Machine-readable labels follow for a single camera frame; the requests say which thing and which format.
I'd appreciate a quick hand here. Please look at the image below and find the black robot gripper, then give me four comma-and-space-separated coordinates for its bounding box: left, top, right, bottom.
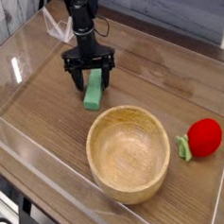
61, 44, 115, 92

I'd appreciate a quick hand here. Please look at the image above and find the green rectangular block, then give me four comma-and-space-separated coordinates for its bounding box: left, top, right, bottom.
84, 69, 103, 111

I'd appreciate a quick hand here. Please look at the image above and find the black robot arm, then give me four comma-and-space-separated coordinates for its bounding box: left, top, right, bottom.
61, 0, 115, 92

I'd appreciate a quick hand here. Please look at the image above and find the brown wooden bowl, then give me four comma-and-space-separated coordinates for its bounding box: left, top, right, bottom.
86, 105, 171, 205

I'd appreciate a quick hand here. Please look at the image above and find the grey sofa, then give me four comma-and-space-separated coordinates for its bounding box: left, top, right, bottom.
98, 0, 224, 44

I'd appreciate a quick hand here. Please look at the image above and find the red plush strawberry toy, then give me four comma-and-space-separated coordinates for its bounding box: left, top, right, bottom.
176, 118, 223, 162

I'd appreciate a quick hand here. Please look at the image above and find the clear acrylic front barrier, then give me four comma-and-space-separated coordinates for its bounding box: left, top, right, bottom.
0, 117, 150, 224

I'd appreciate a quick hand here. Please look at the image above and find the clear acrylic corner bracket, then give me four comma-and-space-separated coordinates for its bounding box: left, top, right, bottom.
43, 7, 74, 43

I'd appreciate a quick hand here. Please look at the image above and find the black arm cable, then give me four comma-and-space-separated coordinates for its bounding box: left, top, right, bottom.
92, 14, 112, 39

